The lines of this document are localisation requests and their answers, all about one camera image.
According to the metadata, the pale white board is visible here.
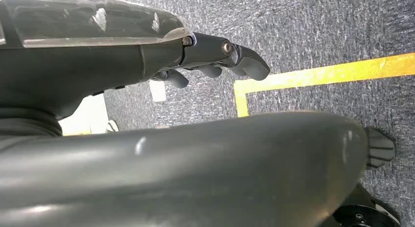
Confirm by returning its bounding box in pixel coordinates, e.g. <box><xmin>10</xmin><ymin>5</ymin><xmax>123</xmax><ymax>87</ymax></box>
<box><xmin>58</xmin><ymin>93</ymin><xmax>119</xmax><ymax>136</ymax></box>

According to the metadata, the white floor marker patch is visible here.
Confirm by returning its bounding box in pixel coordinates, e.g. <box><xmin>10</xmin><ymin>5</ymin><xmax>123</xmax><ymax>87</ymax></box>
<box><xmin>148</xmin><ymin>79</ymin><xmax>167</xmax><ymax>103</ymax></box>

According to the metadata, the ribbed grey left arm sleeve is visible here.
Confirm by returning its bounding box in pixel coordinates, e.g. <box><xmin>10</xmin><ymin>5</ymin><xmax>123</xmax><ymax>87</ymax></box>
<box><xmin>0</xmin><ymin>107</ymin><xmax>63</xmax><ymax>142</ymax></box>

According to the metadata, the smooth grey robot body shell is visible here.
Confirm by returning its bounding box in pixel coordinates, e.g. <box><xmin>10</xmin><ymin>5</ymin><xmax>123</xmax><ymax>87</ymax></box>
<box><xmin>0</xmin><ymin>111</ymin><xmax>369</xmax><ymax>227</ymax></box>

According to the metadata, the yellow floor tape line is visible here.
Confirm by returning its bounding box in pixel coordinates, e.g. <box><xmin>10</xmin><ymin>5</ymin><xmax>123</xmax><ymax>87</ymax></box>
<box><xmin>233</xmin><ymin>52</ymin><xmax>415</xmax><ymax>118</ymax></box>

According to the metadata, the black ribbed robot foot pad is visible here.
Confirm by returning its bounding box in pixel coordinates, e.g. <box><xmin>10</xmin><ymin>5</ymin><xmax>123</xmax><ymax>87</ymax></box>
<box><xmin>364</xmin><ymin>126</ymin><xmax>396</xmax><ymax>170</ymax></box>

